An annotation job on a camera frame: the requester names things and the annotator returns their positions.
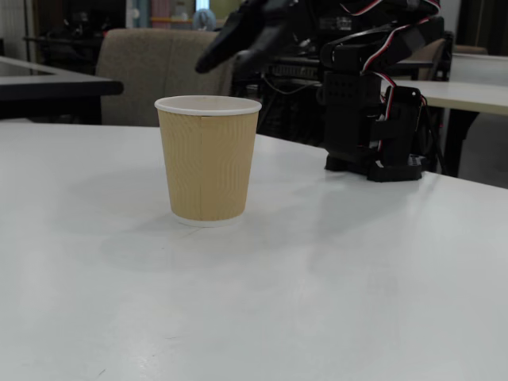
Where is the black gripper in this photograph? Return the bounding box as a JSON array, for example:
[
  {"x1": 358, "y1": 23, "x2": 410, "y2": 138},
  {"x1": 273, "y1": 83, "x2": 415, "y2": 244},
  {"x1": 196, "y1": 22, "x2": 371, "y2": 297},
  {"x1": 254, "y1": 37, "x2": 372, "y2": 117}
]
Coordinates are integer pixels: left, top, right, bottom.
[{"x1": 194, "y1": 0, "x2": 304, "y2": 75}]

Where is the tan ribbed paper cup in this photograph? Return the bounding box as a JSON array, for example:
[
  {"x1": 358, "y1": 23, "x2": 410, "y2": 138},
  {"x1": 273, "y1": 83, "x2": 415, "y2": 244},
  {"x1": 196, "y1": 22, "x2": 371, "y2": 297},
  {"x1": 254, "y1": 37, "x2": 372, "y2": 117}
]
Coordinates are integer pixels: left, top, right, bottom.
[{"x1": 153, "y1": 94, "x2": 264, "y2": 229}]

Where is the round light blue object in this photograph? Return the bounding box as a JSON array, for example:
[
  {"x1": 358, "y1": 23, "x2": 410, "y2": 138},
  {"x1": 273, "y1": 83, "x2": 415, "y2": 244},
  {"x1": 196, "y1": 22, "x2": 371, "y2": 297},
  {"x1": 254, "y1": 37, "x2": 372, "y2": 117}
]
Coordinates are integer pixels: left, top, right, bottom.
[{"x1": 191, "y1": 8, "x2": 217, "y2": 30}]

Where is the black equipment rack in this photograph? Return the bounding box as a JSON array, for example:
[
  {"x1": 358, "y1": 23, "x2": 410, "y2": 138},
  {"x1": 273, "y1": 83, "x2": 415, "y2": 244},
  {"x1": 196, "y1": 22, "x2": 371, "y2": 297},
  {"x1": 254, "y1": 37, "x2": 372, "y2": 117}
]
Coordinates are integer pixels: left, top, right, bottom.
[{"x1": 232, "y1": 53, "x2": 327, "y2": 147}]

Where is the beige fabric chair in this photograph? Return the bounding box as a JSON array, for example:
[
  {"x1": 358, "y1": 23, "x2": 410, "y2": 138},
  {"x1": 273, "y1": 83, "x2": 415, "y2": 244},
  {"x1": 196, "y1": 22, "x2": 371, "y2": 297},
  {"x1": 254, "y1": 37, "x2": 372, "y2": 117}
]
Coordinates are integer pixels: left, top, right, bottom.
[
  {"x1": 94, "y1": 27, "x2": 236, "y2": 129},
  {"x1": 396, "y1": 37, "x2": 454, "y2": 83}
]

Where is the dark cluttered desk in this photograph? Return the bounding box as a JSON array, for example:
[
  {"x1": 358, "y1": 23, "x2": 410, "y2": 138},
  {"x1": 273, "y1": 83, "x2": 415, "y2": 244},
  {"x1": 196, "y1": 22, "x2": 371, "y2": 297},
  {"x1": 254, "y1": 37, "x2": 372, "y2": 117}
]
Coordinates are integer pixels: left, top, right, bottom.
[{"x1": 22, "y1": 6, "x2": 108, "y2": 75}]

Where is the dark-edged table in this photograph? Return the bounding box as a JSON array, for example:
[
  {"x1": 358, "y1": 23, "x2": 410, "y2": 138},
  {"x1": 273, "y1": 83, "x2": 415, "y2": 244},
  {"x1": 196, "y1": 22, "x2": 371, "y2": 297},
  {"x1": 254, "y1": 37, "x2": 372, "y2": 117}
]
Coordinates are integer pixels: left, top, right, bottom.
[{"x1": 0, "y1": 55, "x2": 125, "y2": 122}]

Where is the white table with black legs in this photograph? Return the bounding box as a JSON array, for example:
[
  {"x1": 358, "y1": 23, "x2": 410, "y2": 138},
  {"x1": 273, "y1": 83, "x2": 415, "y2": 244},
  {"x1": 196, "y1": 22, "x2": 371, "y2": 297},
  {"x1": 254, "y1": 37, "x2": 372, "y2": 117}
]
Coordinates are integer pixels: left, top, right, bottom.
[{"x1": 391, "y1": 79, "x2": 508, "y2": 178}]

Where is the red white black servo cable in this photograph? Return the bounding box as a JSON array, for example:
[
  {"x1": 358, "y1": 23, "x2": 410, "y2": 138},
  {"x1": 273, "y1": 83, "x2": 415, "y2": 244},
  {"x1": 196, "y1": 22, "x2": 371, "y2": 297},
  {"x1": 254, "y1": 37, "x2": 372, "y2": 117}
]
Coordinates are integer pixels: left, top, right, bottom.
[
  {"x1": 359, "y1": 11, "x2": 442, "y2": 80},
  {"x1": 338, "y1": 0, "x2": 384, "y2": 17}
]

